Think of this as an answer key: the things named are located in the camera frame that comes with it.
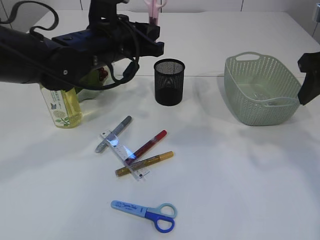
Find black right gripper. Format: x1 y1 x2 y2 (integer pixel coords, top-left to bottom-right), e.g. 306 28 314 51
297 52 320 106

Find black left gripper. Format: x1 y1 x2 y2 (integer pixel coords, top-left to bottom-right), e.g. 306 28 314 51
86 14 165 62

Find purple grape bunch with leaves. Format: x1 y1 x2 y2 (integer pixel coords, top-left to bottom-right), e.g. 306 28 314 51
98 67 109 82

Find pink scissors with sheath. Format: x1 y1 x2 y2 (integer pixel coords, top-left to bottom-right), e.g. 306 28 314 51
144 0 168 41

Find clear plastic sheet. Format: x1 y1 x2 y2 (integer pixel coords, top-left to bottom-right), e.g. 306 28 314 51
247 91 273 101

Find yellow tea bottle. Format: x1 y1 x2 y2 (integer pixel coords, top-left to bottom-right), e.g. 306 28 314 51
39 85 82 129

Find blue scissors with sheath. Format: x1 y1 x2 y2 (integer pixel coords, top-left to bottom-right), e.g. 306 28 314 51
110 200 178 234

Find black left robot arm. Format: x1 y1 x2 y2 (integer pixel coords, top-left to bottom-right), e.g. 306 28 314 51
0 14 165 91

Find green wavy glass plate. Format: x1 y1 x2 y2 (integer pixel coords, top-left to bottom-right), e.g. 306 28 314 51
74 72 111 102

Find green plastic woven basket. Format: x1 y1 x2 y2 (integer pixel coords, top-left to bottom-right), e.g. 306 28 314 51
224 52 302 126

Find black mesh pen holder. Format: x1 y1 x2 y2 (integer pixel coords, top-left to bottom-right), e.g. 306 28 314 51
153 58 186 106

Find silver glitter pen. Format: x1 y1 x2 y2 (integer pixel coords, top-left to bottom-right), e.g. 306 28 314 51
95 115 132 154

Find red glitter pen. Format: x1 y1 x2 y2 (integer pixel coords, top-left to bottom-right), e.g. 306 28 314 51
125 130 167 165

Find gold glitter pen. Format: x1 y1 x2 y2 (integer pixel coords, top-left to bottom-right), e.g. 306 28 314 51
115 151 174 177

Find clear plastic ruler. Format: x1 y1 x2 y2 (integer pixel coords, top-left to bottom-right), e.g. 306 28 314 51
100 130 151 181

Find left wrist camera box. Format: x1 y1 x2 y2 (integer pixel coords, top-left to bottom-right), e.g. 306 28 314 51
88 0 129 28

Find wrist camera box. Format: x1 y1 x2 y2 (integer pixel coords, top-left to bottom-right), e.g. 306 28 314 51
312 2 320 23
88 0 129 28

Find black cable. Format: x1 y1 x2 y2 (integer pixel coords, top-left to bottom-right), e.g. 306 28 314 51
0 0 141 91

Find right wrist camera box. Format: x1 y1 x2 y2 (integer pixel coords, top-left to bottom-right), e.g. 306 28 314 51
312 2 320 23

